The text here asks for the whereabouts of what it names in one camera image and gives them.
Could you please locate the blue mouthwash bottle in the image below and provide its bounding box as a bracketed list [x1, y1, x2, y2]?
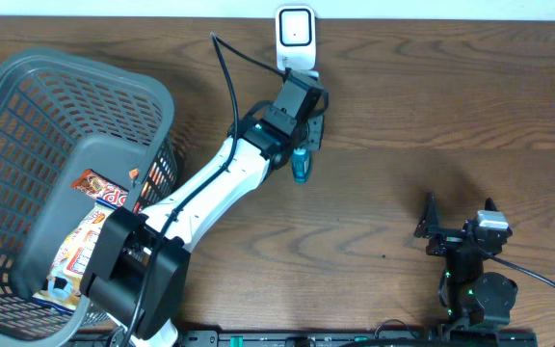
[291, 148, 312, 184]

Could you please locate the orange chocolate bar wrapper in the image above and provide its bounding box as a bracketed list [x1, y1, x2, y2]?
[70, 169, 129, 209]

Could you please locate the grey plastic mesh basket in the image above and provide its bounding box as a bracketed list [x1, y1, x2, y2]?
[0, 48, 177, 346]

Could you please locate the yellow snack chip bag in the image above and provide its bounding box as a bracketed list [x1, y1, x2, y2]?
[33, 203, 114, 314]

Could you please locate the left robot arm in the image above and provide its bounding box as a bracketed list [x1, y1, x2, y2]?
[80, 68, 329, 346]

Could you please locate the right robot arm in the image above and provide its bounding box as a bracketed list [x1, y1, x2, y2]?
[414, 193, 517, 343]

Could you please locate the white barcode scanner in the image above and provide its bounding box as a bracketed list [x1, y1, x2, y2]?
[275, 5, 316, 71]

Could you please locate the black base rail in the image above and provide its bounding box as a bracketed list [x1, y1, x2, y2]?
[63, 326, 539, 347]

